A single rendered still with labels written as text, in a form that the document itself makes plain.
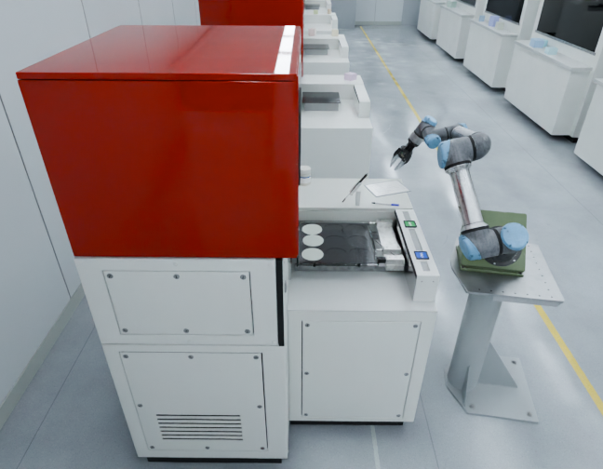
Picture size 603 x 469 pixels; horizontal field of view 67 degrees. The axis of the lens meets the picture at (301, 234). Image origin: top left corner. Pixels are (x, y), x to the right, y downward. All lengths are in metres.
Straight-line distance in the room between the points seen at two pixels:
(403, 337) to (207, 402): 0.88
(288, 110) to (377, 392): 1.48
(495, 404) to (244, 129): 2.08
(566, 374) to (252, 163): 2.36
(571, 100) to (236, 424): 5.52
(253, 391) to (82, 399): 1.21
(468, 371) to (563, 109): 4.46
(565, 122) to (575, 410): 4.32
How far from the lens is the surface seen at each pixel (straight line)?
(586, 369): 3.26
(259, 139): 1.33
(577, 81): 6.51
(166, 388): 2.05
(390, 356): 2.15
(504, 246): 2.08
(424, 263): 2.02
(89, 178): 1.51
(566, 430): 2.90
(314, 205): 2.36
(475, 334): 2.53
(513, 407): 2.85
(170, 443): 2.35
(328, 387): 2.28
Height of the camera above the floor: 2.11
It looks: 33 degrees down
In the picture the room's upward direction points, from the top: straight up
